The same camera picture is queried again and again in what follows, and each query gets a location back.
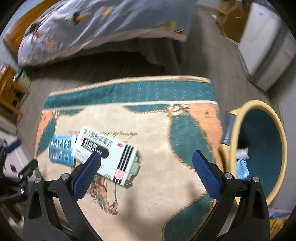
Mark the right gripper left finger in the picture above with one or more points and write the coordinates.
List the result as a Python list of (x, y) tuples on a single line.
[(83, 175)]

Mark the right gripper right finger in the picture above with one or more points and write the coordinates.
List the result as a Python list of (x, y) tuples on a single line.
[(210, 175)]

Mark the white tissue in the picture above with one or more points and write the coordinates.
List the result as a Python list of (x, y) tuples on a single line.
[(242, 154)]

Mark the yellow teal trash bin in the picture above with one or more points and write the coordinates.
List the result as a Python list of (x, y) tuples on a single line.
[(256, 126)]

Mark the light blue face mask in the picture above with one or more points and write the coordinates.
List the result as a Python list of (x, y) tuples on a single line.
[(242, 171)]

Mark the blue pill blister pack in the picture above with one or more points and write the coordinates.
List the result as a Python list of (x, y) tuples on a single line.
[(60, 150)]

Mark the white medicine box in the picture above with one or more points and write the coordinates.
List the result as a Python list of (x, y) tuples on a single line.
[(119, 160)]

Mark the teal orange patterned rug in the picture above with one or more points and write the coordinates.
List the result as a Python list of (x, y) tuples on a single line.
[(164, 120)]

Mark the blue yellow cardboard box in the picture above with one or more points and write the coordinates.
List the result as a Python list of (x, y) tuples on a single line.
[(277, 219)]

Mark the wooden nightstand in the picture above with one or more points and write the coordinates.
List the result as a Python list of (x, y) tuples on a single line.
[(12, 94)]

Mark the dark grey bed skirt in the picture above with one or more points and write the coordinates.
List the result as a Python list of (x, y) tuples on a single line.
[(164, 52)]

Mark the white air purifier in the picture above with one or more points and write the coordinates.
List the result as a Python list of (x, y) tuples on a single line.
[(267, 46)]

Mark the wooden headboard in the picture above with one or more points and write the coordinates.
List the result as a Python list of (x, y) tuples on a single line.
[(14, 35)]

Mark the blue cartoon bed quilt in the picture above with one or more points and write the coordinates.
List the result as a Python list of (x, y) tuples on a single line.
[(69, 27)]

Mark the wooden cabinet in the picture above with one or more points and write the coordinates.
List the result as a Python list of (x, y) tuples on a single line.
[(232, 17)]

